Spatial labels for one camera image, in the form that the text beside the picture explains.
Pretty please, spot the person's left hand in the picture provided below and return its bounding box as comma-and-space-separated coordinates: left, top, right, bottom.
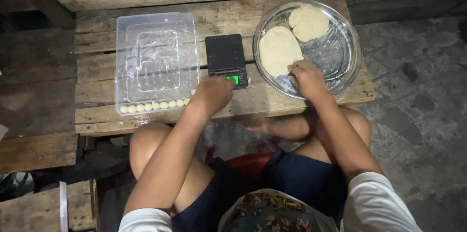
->
189, 76, 236, 116

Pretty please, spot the person's right hand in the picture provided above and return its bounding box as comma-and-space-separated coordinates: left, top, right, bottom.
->
287, 60, 331, 103

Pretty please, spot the large dough piece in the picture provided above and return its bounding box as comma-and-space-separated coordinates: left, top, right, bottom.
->
259, 26, 304, 78

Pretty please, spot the black digital kitchen scale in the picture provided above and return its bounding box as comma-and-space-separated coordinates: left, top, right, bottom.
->
205, 34, 249, 90

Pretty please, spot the round steel tray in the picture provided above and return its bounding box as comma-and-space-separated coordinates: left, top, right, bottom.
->
253, 0, 362, 100

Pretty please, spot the lumpy dough piece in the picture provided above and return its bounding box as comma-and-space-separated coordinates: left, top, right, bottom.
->
288, 4, 330, 43

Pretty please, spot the wooden pallet table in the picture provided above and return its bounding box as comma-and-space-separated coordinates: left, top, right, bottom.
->
73, 0, 376, 138

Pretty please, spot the clear plastic container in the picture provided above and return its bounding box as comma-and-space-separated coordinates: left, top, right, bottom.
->
115, 12, 201, 116

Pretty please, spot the row of small dough balls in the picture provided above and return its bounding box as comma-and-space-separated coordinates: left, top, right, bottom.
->
119, 89, 197, 114

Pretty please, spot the red plastic stool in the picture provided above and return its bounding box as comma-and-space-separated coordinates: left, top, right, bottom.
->
226, 152, 274, 178

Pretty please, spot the wooden bench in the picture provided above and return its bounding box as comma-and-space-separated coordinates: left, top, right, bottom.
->
0, 31, 79, 174

